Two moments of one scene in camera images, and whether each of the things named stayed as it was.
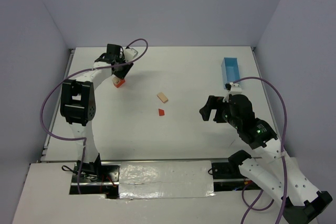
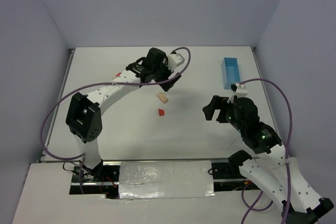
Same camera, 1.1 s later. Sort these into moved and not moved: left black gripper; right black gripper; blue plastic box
Moved: left black gripper
Not moved: blue plastic box; right black gripper
